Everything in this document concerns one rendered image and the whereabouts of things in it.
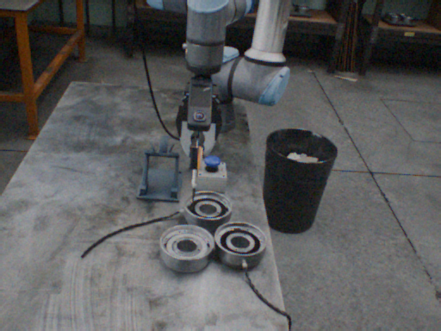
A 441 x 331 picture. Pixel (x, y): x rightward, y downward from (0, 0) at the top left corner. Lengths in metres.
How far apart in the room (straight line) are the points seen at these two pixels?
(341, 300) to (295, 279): 0.21
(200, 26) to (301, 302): 1.39
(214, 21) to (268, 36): 0.42
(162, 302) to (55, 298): 0.19
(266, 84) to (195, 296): 0.65
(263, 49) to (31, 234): 0.75
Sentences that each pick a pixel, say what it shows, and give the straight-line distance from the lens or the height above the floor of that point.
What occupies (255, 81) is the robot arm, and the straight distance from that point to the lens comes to 1.33.
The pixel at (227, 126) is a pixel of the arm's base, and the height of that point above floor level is 0.82.
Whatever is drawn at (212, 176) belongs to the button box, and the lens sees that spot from 1.13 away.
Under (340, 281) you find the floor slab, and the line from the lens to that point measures 2.20.
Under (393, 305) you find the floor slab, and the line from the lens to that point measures 2.19.
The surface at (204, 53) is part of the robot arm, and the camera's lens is 0.93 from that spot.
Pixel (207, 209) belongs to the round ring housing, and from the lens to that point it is 1.08.
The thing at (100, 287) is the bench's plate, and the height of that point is 0.80.
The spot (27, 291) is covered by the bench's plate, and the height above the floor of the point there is 0.80.
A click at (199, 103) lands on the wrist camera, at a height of 1.07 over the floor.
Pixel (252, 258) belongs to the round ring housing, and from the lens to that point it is 0.94.
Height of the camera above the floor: 1.45
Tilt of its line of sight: 31 degrees down
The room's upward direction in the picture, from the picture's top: 6 degrees clockwise
